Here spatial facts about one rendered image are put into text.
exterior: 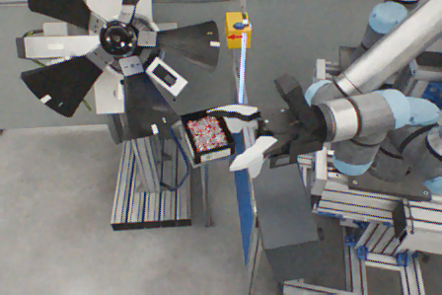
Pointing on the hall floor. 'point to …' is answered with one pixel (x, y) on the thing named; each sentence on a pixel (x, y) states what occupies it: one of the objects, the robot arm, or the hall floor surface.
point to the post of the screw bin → (205, 194)
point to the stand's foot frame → (129, 200)
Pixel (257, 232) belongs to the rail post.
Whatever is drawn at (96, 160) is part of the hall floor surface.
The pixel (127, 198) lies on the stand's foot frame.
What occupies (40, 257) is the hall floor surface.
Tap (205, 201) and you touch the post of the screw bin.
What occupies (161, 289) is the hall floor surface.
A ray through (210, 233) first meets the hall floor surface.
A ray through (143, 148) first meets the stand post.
